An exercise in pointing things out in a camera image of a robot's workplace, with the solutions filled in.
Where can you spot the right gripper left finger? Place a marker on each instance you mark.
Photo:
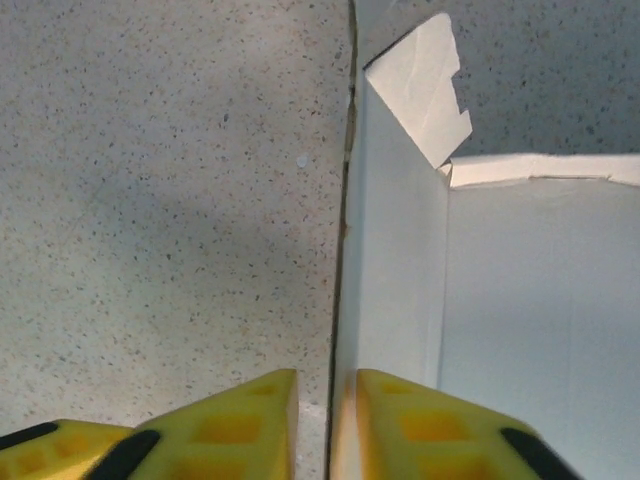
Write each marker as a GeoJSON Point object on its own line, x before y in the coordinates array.
{"type": "Point", "coordinates": [225, 425]}

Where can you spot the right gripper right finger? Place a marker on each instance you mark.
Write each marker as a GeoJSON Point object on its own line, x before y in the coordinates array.
{"type": "Point", "coordinates": [415, 425]}

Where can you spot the white paper box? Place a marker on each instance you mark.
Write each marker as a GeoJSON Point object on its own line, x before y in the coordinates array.
{"type": "Point", "coordinates": [500, 300]}

